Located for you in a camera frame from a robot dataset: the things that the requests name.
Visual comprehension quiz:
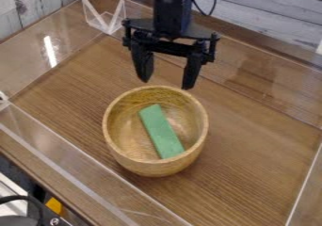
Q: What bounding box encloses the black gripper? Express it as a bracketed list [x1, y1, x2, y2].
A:
[121, 0, 219, 89]

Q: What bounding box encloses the green rectangular block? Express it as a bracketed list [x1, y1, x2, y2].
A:
[138, 105, 184, 159]

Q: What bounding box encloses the brown wooden bowl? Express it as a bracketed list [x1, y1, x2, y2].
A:
[101, 86, 208, 177]

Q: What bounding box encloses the black device with yellow label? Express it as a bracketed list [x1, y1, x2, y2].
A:
[24, 186, 80, 226]

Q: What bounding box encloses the clear acrylic corner bracket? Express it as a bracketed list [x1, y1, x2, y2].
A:
[81, 0, 125, 35]

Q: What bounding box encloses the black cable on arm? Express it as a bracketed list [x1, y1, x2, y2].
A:
[188, 0, 219, 17]

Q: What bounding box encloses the clear acrylic tray wall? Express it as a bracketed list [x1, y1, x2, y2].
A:
[0, 91, 191, 226]

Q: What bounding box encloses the black cable bottom left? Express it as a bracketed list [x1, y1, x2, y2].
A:
[0, 196, 46, 224]

